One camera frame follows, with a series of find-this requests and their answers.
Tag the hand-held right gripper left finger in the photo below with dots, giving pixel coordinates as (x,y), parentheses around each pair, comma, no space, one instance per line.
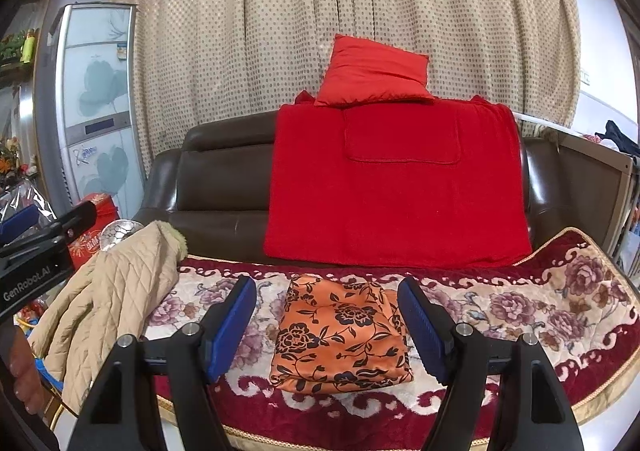
(230,331)

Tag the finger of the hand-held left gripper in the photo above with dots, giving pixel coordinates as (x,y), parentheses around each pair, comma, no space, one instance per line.
(75,223)
(20,226)

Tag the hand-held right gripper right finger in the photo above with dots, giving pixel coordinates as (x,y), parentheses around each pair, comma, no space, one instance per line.
(425,331)

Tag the orange floral garment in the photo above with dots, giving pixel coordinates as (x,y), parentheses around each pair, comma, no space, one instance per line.
(340,341)

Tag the dark clothes pile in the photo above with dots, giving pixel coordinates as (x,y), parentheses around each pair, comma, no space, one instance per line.
(620,136)

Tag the person's left hand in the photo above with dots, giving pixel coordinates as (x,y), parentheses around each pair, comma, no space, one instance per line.
(25,366)

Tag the clear plastic wrap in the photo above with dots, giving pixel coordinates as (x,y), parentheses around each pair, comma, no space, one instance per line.
(25,201)

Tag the red gift box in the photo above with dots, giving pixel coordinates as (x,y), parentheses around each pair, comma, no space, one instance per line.
(92,251)

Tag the silver patterned ball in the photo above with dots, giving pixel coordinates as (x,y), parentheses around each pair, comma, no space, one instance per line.
(117,233)

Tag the artificial flower bouquet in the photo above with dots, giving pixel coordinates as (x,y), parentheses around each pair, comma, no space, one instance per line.
(17,158)

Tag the beige quilted jacket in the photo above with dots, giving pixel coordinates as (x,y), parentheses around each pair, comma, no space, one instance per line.
(110,291)

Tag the floral sofa blanket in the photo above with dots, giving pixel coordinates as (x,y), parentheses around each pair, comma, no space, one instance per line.
(525,311)

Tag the colourful plastic toy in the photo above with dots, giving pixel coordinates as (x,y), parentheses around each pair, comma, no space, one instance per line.
(47,376)

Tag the standing air conditioner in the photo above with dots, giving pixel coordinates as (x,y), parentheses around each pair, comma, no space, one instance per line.
(100,96)

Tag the red blanket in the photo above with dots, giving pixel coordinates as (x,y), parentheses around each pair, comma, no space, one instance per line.
(400,201)

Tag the brown leather sofa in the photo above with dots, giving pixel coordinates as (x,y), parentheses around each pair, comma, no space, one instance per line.
(220,191)

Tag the green plants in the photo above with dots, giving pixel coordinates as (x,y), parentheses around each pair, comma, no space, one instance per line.
(11,48)

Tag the yellow bottle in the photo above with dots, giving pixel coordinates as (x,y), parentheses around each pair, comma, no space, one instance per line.
(29,46)

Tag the grey cabinet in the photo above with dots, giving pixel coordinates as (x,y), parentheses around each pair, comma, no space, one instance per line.
(590,171)

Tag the beige dotted curtain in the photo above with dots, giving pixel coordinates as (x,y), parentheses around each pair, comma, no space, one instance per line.
(225,31)

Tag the red pillow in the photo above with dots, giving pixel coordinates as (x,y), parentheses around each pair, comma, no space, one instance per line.
(375,73)

